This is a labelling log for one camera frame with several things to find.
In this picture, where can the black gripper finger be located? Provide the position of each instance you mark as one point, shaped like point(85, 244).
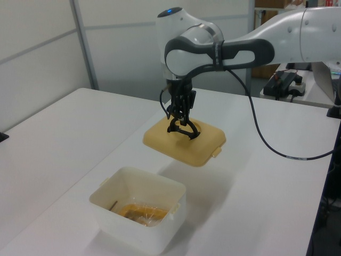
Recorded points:
point(186, 116)
point(175, 113)

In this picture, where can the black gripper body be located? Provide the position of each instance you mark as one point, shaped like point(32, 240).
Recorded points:
point(183, 92)

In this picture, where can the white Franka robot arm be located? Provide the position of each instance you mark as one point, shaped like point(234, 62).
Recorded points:
point(186, 58)

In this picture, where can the white plastic tool case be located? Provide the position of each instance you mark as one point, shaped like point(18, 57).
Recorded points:
point(165, 234)

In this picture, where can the brown cardboard box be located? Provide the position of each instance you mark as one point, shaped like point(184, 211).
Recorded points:
point(263, 71)

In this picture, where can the black control box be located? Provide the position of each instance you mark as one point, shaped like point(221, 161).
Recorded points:
point(277, 86)

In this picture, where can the yellow C-clamp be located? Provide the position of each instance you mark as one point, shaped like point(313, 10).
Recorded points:
point(128, 209)

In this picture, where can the clear plastic bag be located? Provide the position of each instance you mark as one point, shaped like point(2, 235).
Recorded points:
point(157, 221)

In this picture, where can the grey emergency stop button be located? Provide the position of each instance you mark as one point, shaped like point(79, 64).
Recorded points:
point(299, 86)

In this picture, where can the grey laptop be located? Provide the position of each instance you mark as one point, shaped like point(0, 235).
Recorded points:
point(323, 77)

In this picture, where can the black table clamp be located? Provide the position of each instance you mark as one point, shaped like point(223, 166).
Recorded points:
point(3, 136)
point(334, 112)

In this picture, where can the grey partition post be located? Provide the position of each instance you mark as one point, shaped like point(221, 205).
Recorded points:
point(250, 18)

